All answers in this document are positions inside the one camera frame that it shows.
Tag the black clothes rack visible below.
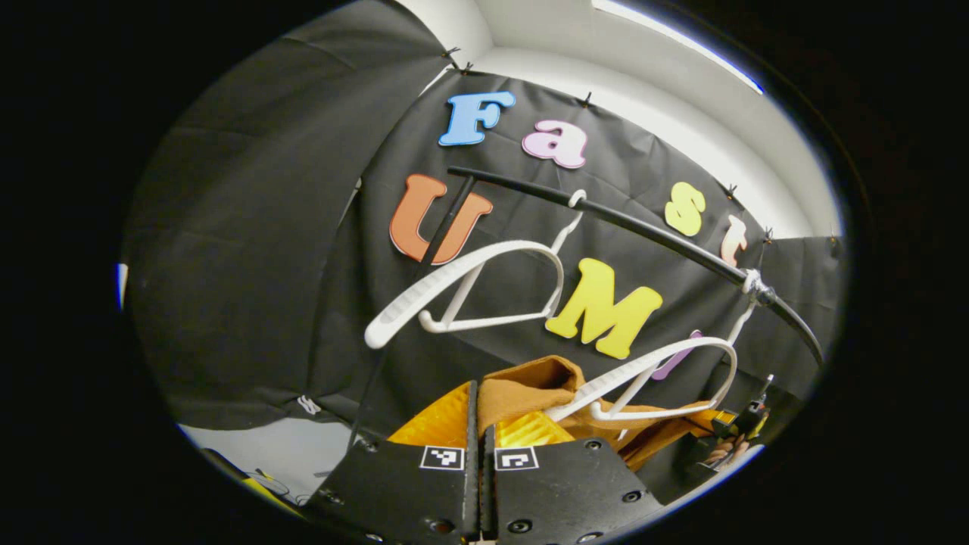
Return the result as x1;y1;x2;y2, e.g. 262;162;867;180
348;165;826;447

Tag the brown jacket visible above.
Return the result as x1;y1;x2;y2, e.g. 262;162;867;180
478;356;728;472

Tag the black backdrop cloth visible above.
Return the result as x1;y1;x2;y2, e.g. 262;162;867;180
121;0;849;455

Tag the silver tape wrap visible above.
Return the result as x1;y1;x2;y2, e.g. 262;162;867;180
742;269;777;307

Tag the white clothes hanger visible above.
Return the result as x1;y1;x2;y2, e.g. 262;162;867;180
363;189;587;350
544;272;758;441

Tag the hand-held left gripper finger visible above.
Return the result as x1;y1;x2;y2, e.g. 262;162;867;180
481;413;668;545
301;380;481;545

